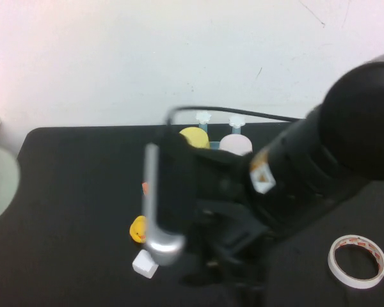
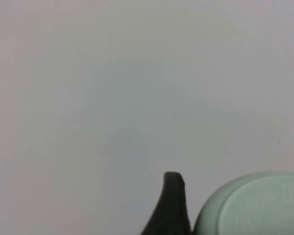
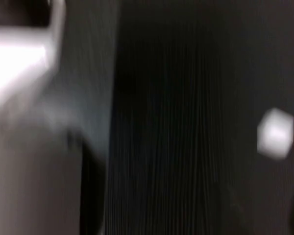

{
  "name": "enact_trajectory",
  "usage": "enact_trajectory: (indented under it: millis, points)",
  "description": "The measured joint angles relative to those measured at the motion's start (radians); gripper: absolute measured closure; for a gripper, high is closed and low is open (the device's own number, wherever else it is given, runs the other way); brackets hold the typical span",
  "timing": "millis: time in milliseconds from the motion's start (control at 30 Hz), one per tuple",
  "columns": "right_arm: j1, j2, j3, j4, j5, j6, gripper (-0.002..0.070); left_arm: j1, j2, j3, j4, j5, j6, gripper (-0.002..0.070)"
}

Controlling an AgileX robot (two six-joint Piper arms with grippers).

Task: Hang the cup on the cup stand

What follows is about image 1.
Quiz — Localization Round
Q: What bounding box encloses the pink speckled cup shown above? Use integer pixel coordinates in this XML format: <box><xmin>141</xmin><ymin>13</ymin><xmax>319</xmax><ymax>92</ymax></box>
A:
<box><xmin>218</xmin><ymin>134</ymin><xmax>253</xmax><ymax>157</ymax></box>

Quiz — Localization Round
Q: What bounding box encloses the yellow speckled cup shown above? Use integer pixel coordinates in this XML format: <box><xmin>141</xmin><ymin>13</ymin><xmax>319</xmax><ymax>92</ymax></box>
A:
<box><xmin>179</xmin><ymin>127</ymin><xmax>211</xmax><ymax>150</ymax></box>

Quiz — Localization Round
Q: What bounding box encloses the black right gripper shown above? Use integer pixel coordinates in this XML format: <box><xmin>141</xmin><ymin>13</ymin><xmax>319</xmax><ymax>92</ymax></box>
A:
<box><xmin>158</xmin><ymin>131</ymin><xmax>276</xmax><ymax>307</ymax></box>

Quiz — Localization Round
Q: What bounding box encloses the white tape roll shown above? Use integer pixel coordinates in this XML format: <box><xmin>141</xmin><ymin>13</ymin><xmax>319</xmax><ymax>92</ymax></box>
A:
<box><xmin>327</xmin><ymin>235</ymin><xmax>384</xmax><ymax>290</ymax></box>

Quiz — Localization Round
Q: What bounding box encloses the blue cup stand with pegs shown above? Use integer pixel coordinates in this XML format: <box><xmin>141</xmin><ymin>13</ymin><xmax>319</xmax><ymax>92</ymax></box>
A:
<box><xmin>195</xmin><ymin>111</ymin><xmax>246</xmax><ymax>151</ymax></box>

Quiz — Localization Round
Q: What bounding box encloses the yellow rubber duck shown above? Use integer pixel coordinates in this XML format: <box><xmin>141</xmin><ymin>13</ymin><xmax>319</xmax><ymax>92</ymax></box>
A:
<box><xmin>129</xmin><ymin>216</ymin><xmax>147</xmax><ymax>245</ymax></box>

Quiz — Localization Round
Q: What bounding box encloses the white foam cube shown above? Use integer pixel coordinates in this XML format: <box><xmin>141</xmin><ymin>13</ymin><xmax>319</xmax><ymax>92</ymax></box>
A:
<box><xmin>132</xmin><ymin>249</ymin><xmax>159</xmax><ymax>279</ymax></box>

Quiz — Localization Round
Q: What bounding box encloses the black camera cable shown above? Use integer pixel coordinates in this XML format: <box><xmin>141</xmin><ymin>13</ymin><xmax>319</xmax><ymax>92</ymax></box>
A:
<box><xmin>164</xmin><ymin>106</ymin><xmax>305</xmax><ymax>126</ymax></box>

